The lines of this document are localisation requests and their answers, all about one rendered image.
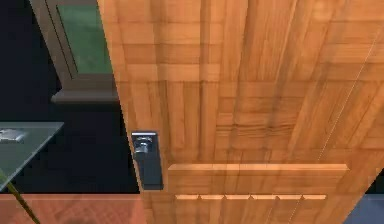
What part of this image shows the orange wooden room door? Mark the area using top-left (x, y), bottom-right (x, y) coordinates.
top-left (96, 0), bottom-right (384, 224)

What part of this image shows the grey framed window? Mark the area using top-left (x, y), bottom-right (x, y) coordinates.
top-left (29, 0), bottom-right (120, 104)

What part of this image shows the dark metal door handle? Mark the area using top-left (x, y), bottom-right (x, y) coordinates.
top-left (130, 131), bottom-right (165, 191)

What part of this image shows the grey glass table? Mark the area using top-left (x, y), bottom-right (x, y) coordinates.
top-left (0, 121), bottom-right (65, 224)

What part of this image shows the small silver object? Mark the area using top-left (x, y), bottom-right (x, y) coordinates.
top-left (0, 128), bottom-right (27, 145)

